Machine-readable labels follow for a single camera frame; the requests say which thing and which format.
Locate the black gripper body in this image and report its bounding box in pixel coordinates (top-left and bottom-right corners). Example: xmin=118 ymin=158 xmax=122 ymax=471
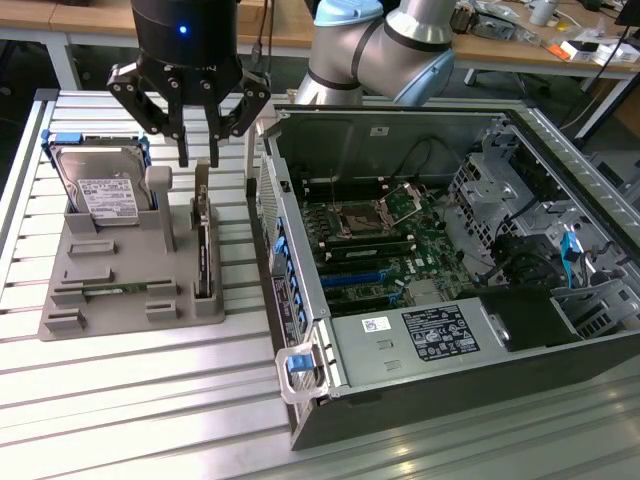
xmin=130 ymin=0 xmax=245 ymax=109

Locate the green graphics card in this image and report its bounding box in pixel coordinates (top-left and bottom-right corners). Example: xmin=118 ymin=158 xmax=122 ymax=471
xmin=189 ymin=158 xmax=214 ymax=302

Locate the hard disk in blue caddy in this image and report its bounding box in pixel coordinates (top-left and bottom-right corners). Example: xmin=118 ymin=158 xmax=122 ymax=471
xmin=42 ymin=128 xmax=159 ymax=229

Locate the long wooden desk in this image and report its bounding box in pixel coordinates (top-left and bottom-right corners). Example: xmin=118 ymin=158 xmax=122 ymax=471
xmin=0 ymin=0 xmax=317 ymax=91

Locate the CPU socket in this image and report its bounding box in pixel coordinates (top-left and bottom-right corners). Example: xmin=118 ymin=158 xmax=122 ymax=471
xmin=335 ymin=202 xmax=389 ymax=237

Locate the grey plastic parts rack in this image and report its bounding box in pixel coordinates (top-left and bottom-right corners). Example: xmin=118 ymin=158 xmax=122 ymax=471
xmin=38 ymin=164 xmax=227 ymax=344

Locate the green RAM stick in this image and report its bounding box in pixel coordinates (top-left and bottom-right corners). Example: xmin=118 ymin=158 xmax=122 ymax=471
xmin=82 ymin=282 xmax=151 ymax=296

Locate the metal socket cover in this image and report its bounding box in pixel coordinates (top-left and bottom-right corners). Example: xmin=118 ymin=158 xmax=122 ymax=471
xmin=379 ymin=182 xmax=427 ymax=222

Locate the black RAM stick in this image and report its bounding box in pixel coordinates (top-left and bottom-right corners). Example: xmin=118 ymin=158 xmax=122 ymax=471
xmin=324 ymin=239 xmax=417 ymax=262

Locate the blue expansion slot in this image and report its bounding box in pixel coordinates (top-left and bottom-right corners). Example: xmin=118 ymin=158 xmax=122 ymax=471
xmin=319 ymin=269 xmax=396 ymax=289

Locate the green motherboard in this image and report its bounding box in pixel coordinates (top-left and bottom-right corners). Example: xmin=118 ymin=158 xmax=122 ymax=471
xmin=299 ymin=182 xmax=474 ymax=319

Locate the metal disk bay cage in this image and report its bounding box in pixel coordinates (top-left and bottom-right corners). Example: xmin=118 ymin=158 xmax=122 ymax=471
xmin=449 ymin=152 xmax=521 ymax=222

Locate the grey power supply with labels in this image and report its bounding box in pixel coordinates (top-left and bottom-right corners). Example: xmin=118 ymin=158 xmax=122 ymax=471
xmin=329 ymin=297 xmax=511 ymax=389

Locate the white cup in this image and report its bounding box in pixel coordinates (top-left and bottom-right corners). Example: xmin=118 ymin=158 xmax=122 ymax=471
xmin=529 ymin=0 xmax=559 ymax=26

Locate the open black PC case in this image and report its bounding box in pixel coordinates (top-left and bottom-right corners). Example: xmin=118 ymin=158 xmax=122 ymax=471
xmin=244 ymin=102 xmax=640 ymax=451

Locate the black plastic air shroud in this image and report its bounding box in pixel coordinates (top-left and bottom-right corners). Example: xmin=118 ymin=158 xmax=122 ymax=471
xmin=457 ymin=287 xmax=584 ymax=354

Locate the grey card retention bracket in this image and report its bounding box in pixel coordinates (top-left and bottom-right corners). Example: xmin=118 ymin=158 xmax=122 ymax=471
xmin=244 ymin=115 xmax=279 ymax=181

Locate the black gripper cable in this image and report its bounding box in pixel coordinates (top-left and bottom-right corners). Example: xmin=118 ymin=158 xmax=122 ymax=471
xmin=251 ymin=0 xmax=275 ymax=65

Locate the black looped wire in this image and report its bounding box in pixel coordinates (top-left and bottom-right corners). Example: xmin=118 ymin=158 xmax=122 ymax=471
xmin=393 ymin=137 xmax=462 ymax=182

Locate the clear case handle, blue latch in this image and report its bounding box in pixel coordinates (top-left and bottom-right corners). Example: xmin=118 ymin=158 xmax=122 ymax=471
xmin=275 ymin=344 xmax=331 ymax=404

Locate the blue disk wire connector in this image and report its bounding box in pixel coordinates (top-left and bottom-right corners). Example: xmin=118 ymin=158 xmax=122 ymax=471
xmin=562 ymin=230 xmax=584 ymax=291

